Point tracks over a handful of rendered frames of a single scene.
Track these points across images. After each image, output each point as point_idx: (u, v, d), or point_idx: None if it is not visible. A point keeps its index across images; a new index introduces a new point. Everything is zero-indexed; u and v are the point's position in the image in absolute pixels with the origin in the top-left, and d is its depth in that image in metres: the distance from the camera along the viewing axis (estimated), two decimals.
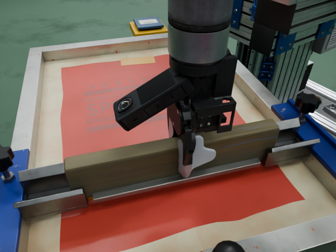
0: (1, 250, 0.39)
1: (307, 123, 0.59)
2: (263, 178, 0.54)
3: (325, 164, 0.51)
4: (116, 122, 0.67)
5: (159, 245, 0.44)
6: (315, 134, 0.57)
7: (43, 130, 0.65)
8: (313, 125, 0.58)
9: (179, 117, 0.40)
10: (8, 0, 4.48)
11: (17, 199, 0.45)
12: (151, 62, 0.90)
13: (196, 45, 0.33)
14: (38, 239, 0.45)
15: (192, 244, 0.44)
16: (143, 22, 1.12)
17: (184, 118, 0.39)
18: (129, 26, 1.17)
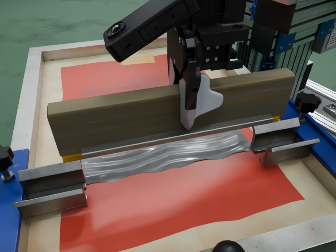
0: (1, 250, 0.39)
1: (307, 123, 0.59)
2: (263, 178, 0.54)
3: (325, 164, 0.51)
4: None
5: (159, 245, 0.44)
6: (315, 134, 0.57)
7: (43, 130, 0.65)
8: (313, 125, 0.58)
9: (182, 45, 0.33)
10: (8, 0, 4.48)
11: (17, 199, 0.45)
12: (151, 62, 0.90)
13: None
14: (38, 239, 0.45)
15: (192, 244, 0.44)
16: None
17: (187, 45, 0.33)
18: None
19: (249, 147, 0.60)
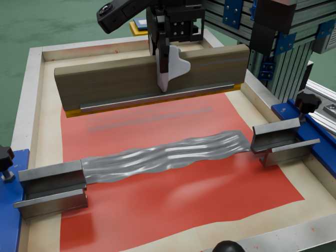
0: (1, 250, 0.39)
1: (307, 123, 0.59)
2: (263, 178, 0.54)
3: (325, 164, 0.51)
4: (116, 122, 0.67)
5: (159, 245, 0.44)
6: (315, 134, 0.57)
7: (43, 130, 0.65)
8: (313, 125, 0.58)
9: (154, 21, 0.45)
10: (8, 0, 4.48)
11: (17, 199, 0.45)
12: None
13: None
14: (38, 239, 0.45)
15: (192, 244, 0.44)
16: (143, 22, 1.12)
17: (158, 20, 0.44)
18: (129, 26, 1.17)
19: (249, 147, 0.60)
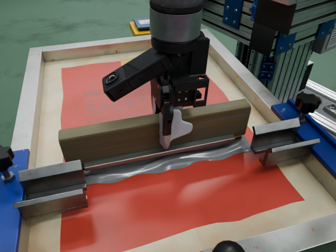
0: (1, 250, 0.39)
1: (307, 123, 0.59)
2: (263, 179, 0.54)
3: (325, 164, 0.51)
4: None
5: (159, 246, 0.44)
6: (315, 134, 0.57)
7: (43, 131, 0.65)
8: (313, 125, 0.58)
9: (159, 90, 0.46)
10: (8, 0, 4.48)
11: (17, 199, 0.45)
12: None
13: (172, 25, 0.39)
14: (38, 239, 0.45)
15: (192, 244, 0.45)
16: (143, 22, 1.12)
17: (163, 91, 0.45)
18: (129, 26, 1.17)
19: (249, 147, 0.61)
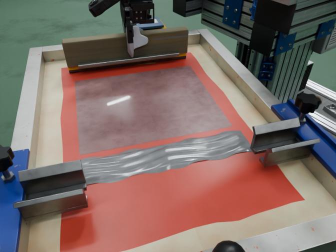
0: (1, 250, 0.39)
1: (307, 123, 0.59)
2: (263, 179, 0.54)
3: (325, 164, 0.51)
4: None
5: (159, 246, 0.44)
6: (315, 134, 0.57)
7: (43, 131, 0.65)
8: (313, 125, 0.58)
9: (123, 10, 0.75)
10: (8, 0, 4.48)
11: (17, 199, 0.45)
12: (151, 63, 0.90)
13: None
14: (38, 239, 0.45)
15: (192, 244, 0.44)
16: None
17: (125, 9, 0.74)
18: None
19: (249, 147, 0.61)
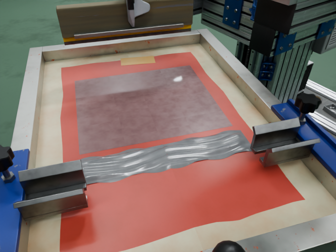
0: (1, 250, 0.39)
1: (307, 123, 0.59)
2: (263, 178, 0.54)
3: (325, 164, 0.51)
4: None
5: (159, 245, 0.44)
6: (315, 134, 0.57)
7: (43, 130, 0.65)
8: (313, 125, 0.58)
9: None
10: (8, 0, 4.48)
11: (17, 199, 0.45)
12: (151, 62, 0.90)
13: None
14: (38, 239, 0.45)
15: (192, 244, 0.44)
16: None
17: None
18: None
19: (249, 147, 0.60)
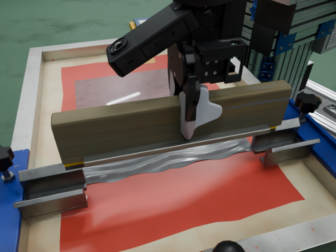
0: (1, 250, 0.39)
1: (307, 123, 0.59)
2: (263, 178, 0.54)
3: (325, 164, 0.51)
4: None
5: (159, 245, 0.44)
6: (315, 134, 0.57)
7: (43, 130, 0.65)
8: (313, 125, 0.58)
9: (182, 60, 0.35)
10: (8, 0, 4.48)
11: (17, 199, 0.45)
12: (151, 62, 0.90)
13: None
14: (38, 239, 0.45)
15: (192, 244, 0.44)
16: (143, 22, 1.12)
17: (187, 61, 0.34)
18: (129, 26, 1.17)
19: (249, 147, 0.60)
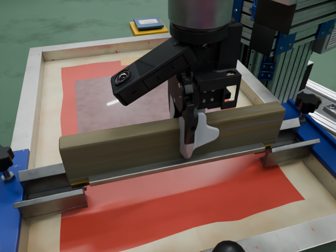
0: (1, 250, 0.39)
1: (307, 123, 0.59)
2: (263, 178, 0.54)
3: (325, 164, 0.51)
4: None
5: (159, 245, 0.44)
6: (315, 134, 0.57)
7: (43, 130, 0.65)
8: (313, 125, 0.58)
9: (181, 90, 0.37)
10: (8, 0, 4.48)
11: (17, 199, 0.45)
12: None
13: (199, 7, 0.31)
14: (38, 239, 0.45)
15: (192, 244, 0.44)
16: (143, 22, 1.12)
17: (186, 91, 0.37)
18: (129, 26, 1.17)
19: None
